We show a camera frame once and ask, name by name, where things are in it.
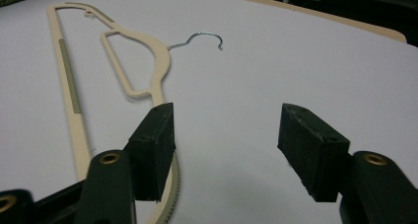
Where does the beige plastic clothes hanger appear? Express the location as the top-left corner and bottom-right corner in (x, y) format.
(46, 2), (225, 224)

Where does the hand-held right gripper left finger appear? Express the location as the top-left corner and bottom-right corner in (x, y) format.
(73, 102), (176, 224)

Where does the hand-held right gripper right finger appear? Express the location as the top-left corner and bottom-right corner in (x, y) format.
(277, 103), (418, 224)

